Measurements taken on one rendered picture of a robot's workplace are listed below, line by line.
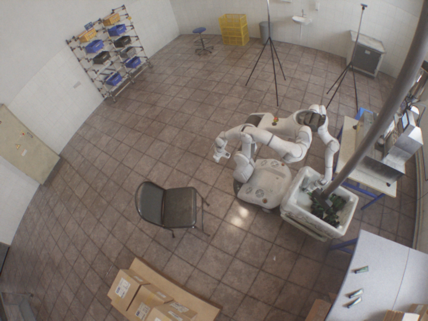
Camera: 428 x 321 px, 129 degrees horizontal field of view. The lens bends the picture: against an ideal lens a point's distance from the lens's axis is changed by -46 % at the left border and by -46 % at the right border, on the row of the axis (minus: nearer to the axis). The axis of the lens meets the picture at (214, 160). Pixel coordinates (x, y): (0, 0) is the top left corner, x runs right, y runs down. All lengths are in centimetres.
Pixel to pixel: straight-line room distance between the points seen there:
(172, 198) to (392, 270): 219
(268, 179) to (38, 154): 440
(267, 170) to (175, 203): 108
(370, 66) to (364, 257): 397
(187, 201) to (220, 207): 67
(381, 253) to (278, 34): 515
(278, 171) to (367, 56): 350
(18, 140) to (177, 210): 364
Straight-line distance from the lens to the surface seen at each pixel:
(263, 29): 517
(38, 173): 483
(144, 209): 174
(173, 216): 183
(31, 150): 460
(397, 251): 203
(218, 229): 233
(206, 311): 223
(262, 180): 216
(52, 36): 488
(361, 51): 470
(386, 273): 195
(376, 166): 187
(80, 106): 513
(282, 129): 129
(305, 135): 115
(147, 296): 217
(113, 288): 242
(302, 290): 237
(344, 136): 215
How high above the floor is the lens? 226
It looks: 57 degrees down
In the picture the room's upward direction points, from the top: 20 degrees counter-clockwise
